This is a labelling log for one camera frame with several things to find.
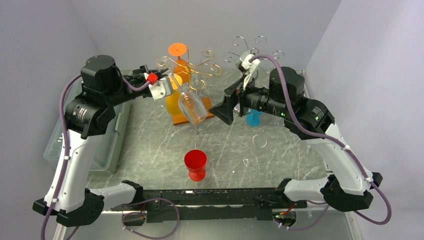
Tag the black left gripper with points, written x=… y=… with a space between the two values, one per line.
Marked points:
x=142 y=69

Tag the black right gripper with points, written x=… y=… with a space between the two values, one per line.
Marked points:
x=224 y=109

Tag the blue plastic wine glass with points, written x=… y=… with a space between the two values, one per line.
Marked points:
x=253 y=118

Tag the clear wine glass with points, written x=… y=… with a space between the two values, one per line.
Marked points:
x=191 y=106
x=257 y=143
x=207 y=61

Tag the yellow plastic wine glass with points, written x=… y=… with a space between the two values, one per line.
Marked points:
x=172 y=101

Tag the orange plastic wine glass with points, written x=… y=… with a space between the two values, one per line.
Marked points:
x=178 y=49

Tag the gold wire rack wooden base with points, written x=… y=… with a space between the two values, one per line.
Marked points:
x=195 y=84

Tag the red plastic wine glass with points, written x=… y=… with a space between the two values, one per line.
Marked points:
x=195 y=161

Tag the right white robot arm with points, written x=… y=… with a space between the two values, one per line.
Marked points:
x=349 y=186

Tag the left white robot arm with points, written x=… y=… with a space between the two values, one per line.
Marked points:
x=84 y=122

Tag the clear plastic storage bin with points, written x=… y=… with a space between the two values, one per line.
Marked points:
x=108 y=151

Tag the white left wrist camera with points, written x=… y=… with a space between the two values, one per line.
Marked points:
x=159 y=88

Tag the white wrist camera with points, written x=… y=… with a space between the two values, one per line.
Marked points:
x=247 y=67
x=159 y=88

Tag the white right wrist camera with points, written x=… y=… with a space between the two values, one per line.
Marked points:
x=247 y=67

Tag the chrome wire glass rack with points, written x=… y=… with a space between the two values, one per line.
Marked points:
x=230 y=57

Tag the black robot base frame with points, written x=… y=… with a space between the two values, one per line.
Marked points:
x=259 y=203

